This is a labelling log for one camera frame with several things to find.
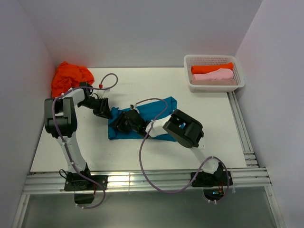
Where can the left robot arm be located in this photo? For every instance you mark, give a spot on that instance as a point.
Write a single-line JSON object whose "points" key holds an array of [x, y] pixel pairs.
{"points": [[61, 122]]}

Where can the aluminium right rail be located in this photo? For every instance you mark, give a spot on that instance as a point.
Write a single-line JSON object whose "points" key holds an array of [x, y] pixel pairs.
{"points": [[248, 151]]}

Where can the rolled orange t shirt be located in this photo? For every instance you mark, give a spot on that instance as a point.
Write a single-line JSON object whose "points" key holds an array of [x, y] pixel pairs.
{"points": [[210, 68]]}

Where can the rolled beige t shirt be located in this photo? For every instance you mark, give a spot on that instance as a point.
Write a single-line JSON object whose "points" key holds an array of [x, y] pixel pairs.
{"points": [[225, 82]]}

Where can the aluminium front rail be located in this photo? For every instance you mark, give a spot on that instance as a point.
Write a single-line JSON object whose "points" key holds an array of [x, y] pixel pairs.
{"points": [[128, 181]]}

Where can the white plastic basket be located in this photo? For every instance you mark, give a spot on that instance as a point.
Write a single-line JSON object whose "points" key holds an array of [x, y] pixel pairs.
{"points": [[202, 60]]}

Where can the crumpled orange t shirt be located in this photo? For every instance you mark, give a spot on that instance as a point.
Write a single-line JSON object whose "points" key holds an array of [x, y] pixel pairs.
{"points": [[69, 75]]}

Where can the rolled pink t shirt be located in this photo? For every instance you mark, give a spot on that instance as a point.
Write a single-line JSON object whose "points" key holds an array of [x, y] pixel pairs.
{"points": [[220, 74]]}

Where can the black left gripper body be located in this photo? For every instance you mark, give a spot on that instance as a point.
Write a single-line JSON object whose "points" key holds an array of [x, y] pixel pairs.
{"points": [[98, 105]]}

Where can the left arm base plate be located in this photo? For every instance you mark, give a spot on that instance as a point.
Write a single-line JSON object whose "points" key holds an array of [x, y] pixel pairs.
{"points": [[80, 184]]}

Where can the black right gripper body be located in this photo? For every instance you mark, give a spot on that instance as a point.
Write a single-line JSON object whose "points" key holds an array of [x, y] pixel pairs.
{"points": [[123, 124]]}

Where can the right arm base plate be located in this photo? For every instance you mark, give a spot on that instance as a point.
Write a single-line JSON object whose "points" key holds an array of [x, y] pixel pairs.
{"points": [[207, 180]]}

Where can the blue t shirt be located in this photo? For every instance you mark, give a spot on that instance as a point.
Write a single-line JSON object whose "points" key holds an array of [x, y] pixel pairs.
{"points": [[147, 112]]}

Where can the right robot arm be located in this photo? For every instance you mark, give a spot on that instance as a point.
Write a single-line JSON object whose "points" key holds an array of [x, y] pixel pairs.
{"points": [[174, 126]]}

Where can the aluminium rail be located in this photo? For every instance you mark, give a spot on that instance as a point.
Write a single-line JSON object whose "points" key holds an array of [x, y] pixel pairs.
{"points": [[128, 181], [248, 151]]}

